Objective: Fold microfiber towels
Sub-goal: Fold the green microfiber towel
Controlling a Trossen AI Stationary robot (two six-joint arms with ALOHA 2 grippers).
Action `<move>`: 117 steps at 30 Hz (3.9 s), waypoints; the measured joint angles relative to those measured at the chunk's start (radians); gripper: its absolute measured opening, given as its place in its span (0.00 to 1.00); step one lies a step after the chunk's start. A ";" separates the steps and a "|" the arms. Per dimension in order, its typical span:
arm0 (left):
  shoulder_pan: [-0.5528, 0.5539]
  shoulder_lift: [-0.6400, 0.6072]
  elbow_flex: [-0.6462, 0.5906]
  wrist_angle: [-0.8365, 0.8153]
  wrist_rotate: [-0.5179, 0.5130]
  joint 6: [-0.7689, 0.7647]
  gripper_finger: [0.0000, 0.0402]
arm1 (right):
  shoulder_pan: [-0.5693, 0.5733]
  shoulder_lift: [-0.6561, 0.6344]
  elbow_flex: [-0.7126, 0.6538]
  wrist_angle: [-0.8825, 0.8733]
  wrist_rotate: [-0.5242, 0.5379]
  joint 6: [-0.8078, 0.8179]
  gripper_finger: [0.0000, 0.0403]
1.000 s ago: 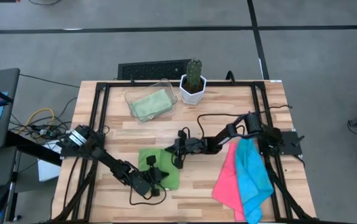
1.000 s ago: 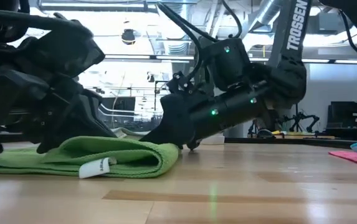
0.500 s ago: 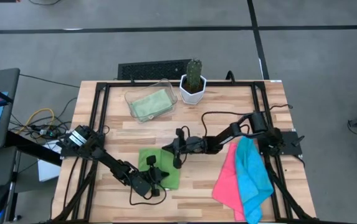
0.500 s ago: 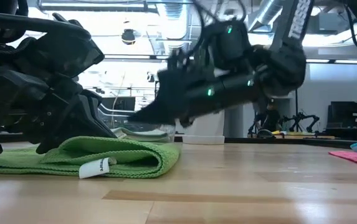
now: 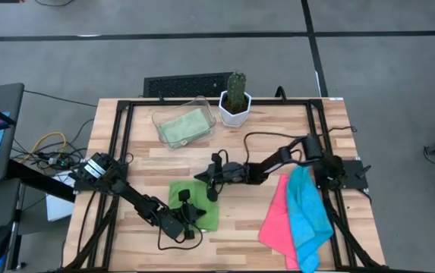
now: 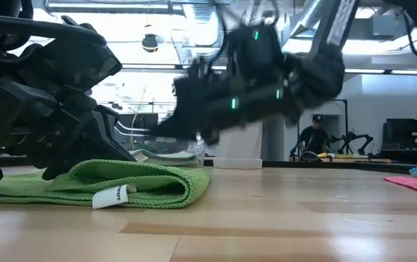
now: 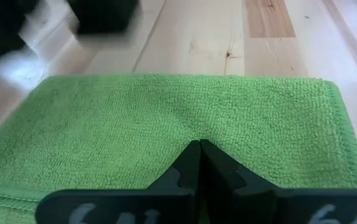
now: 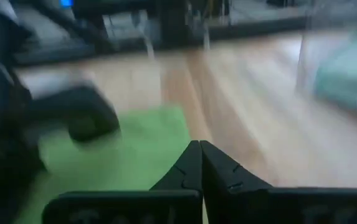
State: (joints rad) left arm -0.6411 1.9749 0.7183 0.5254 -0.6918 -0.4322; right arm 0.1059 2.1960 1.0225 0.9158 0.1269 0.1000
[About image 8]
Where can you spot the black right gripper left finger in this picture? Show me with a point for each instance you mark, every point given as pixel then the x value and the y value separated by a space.
pixel 165 205

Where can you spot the clear plastic bin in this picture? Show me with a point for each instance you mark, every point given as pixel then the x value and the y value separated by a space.
pixel 306 62

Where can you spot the pale green towel teal edge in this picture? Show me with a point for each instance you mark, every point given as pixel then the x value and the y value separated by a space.
pixel 346 71

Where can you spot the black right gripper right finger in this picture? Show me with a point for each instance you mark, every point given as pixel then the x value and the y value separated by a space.
pixel 243 205

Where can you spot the bright green microfiber towel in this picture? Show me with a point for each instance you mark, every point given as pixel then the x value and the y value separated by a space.
pixel 134 155

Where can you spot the black aluminium table frame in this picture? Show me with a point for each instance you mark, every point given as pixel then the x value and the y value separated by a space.
pixel 259 28

